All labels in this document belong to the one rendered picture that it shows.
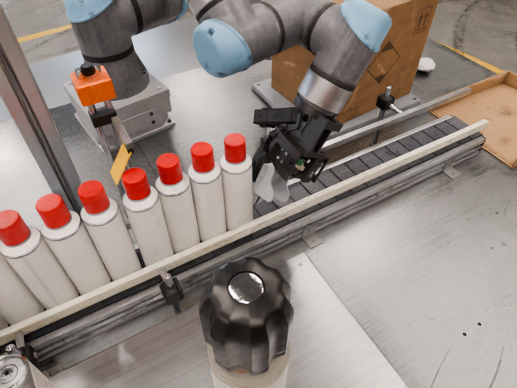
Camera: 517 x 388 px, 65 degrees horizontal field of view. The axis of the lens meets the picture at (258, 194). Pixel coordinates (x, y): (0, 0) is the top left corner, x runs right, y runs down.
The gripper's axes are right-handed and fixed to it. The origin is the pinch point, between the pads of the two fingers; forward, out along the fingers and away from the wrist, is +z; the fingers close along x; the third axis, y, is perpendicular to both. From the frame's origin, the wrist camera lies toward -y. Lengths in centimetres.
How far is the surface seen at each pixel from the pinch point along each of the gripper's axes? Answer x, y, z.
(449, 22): 291, -169, -59
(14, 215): -37.4, 0.4, 4.1
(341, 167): 22.3, -2.5, -6.5
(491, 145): 59, 6, -22
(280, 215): 3.4, 4.6, 0.7
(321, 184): 16.5, -0.5, -3.2
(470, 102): 68, -9, -28
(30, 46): 20, -299, 96
